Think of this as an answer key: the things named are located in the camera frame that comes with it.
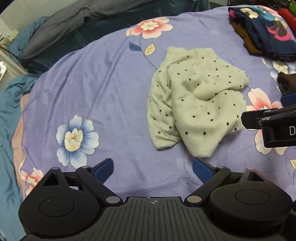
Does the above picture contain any stack of folded clothes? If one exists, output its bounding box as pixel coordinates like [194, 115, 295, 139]
[228, 6, 296, 62]

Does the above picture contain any white rack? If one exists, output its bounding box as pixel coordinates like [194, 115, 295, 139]
[0, 29, 29, 87]

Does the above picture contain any brown garment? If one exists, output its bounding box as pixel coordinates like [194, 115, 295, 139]
[232, 20, 264, 56]

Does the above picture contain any purple floral blanket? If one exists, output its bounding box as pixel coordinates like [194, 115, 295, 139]
[11, 4, 296, 200]

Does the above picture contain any grey pillow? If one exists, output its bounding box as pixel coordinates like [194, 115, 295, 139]
[22, 0, 160, 59]

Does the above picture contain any red cloth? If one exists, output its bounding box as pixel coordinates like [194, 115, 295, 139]
[277, 8, 296, 27]

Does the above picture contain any blue bed sheet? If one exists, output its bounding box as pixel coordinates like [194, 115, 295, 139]
[0, 16, 50, 241]

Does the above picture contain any dark blue quilt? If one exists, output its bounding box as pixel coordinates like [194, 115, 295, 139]
[28, 0, 212, 73]

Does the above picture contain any cream polka dot shirt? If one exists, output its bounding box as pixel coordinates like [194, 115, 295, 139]
[147, 47, 250, 158]

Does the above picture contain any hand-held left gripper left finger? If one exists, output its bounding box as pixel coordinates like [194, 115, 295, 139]
[37, 158, 123, 206]

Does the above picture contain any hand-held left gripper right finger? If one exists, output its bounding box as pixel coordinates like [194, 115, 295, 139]
[184, 157, 270, 206]

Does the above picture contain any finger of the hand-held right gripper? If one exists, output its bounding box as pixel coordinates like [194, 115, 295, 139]
[241, 108, 296, 148]
[277, 72, 296, 106]

